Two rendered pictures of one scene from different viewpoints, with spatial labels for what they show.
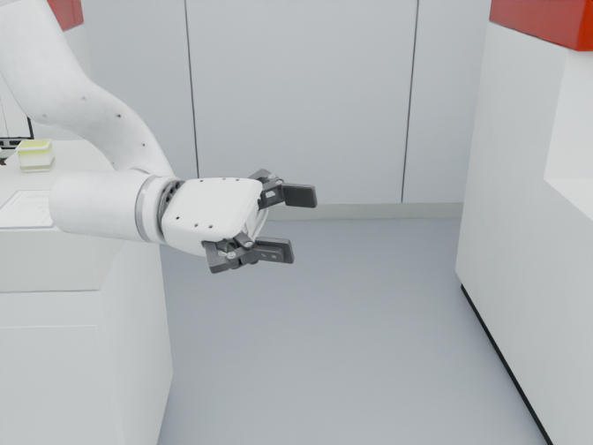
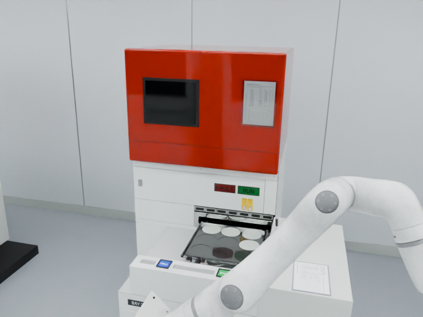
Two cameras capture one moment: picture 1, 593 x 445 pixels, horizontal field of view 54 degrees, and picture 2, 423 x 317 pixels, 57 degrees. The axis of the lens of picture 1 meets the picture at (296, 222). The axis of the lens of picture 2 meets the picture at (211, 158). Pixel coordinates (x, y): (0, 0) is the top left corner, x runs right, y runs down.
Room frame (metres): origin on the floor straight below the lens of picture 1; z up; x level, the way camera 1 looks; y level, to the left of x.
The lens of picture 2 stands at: (-0.24, 0.60, 1.91)
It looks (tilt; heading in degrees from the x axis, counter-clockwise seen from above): 18 degrees down; 16
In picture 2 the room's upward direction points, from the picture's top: 1 degrees clockwise
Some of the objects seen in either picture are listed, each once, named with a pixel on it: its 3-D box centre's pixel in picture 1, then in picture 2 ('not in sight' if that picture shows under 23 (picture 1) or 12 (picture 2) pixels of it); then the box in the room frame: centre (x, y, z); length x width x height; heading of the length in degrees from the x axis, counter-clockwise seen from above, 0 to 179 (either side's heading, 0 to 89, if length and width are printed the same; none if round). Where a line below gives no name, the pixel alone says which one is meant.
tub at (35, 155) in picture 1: (36, 155); not in sight; (1.46, 0.68, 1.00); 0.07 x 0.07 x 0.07; 11
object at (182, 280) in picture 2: not in sight; (194, 283); (1.11, 1.05, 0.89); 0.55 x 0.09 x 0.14; 92
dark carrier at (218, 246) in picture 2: not in sight; (227, 242); (1.47, 1.00, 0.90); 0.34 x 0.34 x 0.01; 2
